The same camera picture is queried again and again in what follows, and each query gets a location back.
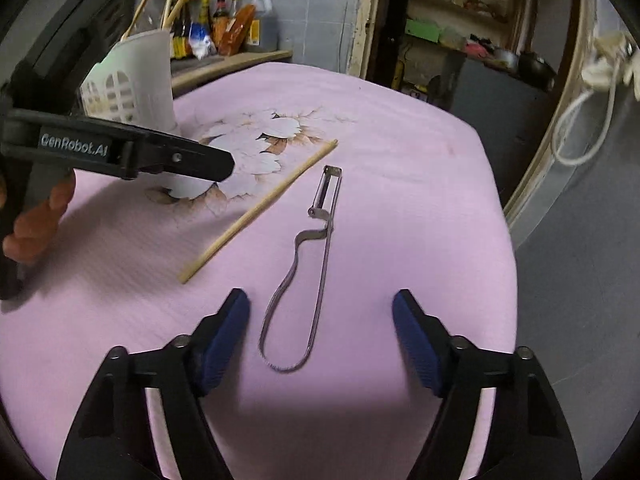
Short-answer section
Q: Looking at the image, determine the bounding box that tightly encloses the small metal pan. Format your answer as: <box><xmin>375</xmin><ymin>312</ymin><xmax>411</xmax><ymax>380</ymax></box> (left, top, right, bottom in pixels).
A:
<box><xmin>492</xmin><ymin>47</ymin><xmax>519</xmax><ymax>73</ymax></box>

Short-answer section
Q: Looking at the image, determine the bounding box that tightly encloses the white hose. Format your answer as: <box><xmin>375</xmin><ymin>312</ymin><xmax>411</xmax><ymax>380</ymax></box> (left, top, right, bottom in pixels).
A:
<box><xmin>549</xmin><ymin>45</ymin><xmax>632</xmax><ymax>167</ymax></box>

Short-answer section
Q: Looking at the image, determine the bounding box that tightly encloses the blue white packet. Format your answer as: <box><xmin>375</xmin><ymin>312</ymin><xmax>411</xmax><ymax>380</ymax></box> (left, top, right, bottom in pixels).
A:
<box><xmin>191</xmin><ymin>24</ymin><xmax>217</xmax><ymax>58</ymax></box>

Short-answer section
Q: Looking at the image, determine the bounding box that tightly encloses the large dark sauce jug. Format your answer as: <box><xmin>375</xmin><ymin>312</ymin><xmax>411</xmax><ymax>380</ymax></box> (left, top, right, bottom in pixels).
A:
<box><xmin>249</xmin><ymin>0</ymin><xmax>281</xmax><ymax>53</ymax></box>

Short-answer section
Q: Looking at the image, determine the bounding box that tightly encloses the cluttered wooden shelf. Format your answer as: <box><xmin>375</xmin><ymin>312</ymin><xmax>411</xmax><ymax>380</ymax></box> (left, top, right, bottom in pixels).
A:
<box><xmin>400</xmin><ymin>0</ymin><xmax>532</xmax><ymax>61</ymax></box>

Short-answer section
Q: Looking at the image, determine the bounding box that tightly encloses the green box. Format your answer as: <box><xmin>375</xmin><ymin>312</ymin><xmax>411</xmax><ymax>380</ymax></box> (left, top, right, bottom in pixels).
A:
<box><xmin>405</xmin><ymin>19</ymin><xmax>442</xmax><ymax>44</ymax></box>

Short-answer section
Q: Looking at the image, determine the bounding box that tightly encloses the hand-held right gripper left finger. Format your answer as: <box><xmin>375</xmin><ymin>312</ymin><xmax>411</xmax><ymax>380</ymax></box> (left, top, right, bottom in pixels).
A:
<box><xmin>56</xmin><ymin>287</ymin><xmax>251</xmax><ymax>480</ymax></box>

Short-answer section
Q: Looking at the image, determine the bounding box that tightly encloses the white plastic utensil holder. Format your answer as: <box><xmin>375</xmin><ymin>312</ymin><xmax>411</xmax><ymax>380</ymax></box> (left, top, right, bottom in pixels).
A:
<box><xmin>80</xmin><ymin>29</ymin><xmax>182</xmax><ymax>137</ymax></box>

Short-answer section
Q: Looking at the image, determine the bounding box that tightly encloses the pink floral tablecloth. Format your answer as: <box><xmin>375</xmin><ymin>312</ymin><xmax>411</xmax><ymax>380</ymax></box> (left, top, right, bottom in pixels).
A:
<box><xmin>0</xmin><ymin>62</ymin><xmax>518</xmax><ymax>480</ymax></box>

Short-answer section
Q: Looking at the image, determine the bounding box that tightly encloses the dark cooking pot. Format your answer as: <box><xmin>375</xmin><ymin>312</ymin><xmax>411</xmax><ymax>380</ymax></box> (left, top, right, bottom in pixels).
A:
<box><xmin>517</xmin><ymin>50</ymin><xmax>557</xmax><ymax>92</ymax></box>

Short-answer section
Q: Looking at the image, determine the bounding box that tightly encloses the orange snack packet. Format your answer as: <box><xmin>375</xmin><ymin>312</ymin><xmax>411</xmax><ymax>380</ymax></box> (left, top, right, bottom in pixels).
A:
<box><xmin>219</xmin><ymin>5</ymin><xmax>257</xmax><ymax>57</ymax></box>

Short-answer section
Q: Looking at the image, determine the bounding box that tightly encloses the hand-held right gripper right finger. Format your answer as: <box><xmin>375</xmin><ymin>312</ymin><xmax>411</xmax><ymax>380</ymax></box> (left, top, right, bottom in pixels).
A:
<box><xmin>391</xmin><ymin>287</ymin><xmax>583</xmax><ymax>480</ymax></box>

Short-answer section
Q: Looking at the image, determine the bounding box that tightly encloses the white rubber glove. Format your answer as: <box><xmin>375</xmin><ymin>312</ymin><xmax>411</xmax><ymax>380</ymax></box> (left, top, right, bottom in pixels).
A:
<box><xmin>582</xmin><ymin>30</ymin><xmax>632</xmax><ymax>88</ymax></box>

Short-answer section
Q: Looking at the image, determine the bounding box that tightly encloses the metal vegetable peeler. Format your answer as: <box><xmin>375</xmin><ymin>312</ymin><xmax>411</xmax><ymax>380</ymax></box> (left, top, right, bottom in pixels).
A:
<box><xmin>257</xmin><ymin>165</ymin><xmax>344</xmax><ymax>373</ymax></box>

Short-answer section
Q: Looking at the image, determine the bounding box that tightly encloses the grey cabinet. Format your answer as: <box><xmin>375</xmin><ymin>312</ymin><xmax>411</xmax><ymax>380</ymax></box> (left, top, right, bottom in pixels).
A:
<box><xmin>447</xmin><ymin>55</ymin><xmax>557</xmax><ymax>166</ymax></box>

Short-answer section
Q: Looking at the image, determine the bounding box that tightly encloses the person's left hand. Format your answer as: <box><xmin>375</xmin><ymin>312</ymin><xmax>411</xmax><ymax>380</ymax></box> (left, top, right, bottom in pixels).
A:
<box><xmin>2</xmin><ymin>170</ymin><xmax>77</xmax><ymax>265</ymax></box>

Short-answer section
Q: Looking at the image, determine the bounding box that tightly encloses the worn wooden door frame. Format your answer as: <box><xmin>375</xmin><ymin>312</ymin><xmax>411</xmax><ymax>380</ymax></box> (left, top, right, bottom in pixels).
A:
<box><xmin>347</xmin><ymin>0</ymin><xmax>601</xmax><ymax>251</ymax></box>

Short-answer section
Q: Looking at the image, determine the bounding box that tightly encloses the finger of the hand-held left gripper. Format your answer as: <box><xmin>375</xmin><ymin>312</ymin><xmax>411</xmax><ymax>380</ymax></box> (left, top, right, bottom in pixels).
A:
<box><xmin>120</xmin><ymin>134</ymin><xmax>236</xmax><ymax>184</ymax></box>

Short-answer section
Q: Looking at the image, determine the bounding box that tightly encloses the wooden side counter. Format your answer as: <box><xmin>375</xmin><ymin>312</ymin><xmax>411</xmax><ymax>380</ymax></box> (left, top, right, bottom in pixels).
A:
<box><xmin>170</xmin><ymin>50</ymin><xmax>293</xmax><ymax>95</ymax></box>

